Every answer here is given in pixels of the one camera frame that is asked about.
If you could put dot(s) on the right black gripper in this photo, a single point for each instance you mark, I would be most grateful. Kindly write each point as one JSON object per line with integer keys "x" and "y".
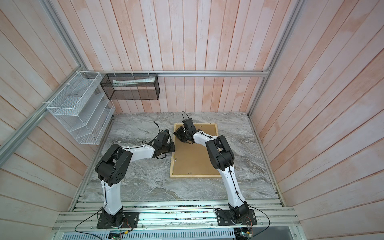
{"x": 178, "y": 134}

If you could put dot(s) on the aluminium slotted base rails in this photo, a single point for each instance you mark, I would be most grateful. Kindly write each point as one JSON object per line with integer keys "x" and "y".
{"x": 178, "y": 220}

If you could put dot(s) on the light wooden picture frame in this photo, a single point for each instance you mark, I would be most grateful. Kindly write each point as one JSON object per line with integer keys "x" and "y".
{"x": 192, "y": 176}

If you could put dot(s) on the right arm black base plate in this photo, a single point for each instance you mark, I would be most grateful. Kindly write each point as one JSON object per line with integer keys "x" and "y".
{"x": 228, "y": 218}

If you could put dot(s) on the aluminium wall rail frame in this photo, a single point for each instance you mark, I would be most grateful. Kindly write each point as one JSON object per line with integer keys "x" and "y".
{"x": 43, "y": 45}

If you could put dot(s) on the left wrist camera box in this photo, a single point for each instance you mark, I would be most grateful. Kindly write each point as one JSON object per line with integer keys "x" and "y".
{"x": 163, "y": 138}

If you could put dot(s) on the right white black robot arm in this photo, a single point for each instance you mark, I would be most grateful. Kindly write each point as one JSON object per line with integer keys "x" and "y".
{"x": 222, "y": 159}

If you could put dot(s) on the brown cardboard backing board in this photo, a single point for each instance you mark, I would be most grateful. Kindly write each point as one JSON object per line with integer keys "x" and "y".
{"x": 189, "y": 159}

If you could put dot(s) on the paper sheet inside black basket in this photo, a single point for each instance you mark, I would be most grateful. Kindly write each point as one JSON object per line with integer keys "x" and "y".
{"x": 133, "y": 84}

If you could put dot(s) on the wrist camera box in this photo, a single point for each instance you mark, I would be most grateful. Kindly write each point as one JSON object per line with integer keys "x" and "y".
{"x": 189, "y": 125}
{"x": 163, "y": 138}

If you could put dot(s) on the black wire mesh basket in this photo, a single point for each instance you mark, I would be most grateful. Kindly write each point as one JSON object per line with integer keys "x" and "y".
{"x": 115, "y": 94}

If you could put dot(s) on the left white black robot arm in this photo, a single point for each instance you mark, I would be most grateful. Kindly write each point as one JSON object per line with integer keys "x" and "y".
{"x": 113, "y": 166}

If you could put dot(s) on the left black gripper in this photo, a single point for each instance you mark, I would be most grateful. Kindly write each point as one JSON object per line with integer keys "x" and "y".
{"x": 172, "y": 147}

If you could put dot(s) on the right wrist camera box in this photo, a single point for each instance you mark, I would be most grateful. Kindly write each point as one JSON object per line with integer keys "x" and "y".
{"x": 189, "y": 125}

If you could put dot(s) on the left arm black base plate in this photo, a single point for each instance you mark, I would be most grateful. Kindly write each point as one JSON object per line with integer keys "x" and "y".
{"x": 119, "y": 220}

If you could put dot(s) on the white wire mesh shelf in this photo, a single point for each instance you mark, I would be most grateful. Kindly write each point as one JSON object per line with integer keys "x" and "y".
{"x": 81, "y": 109}

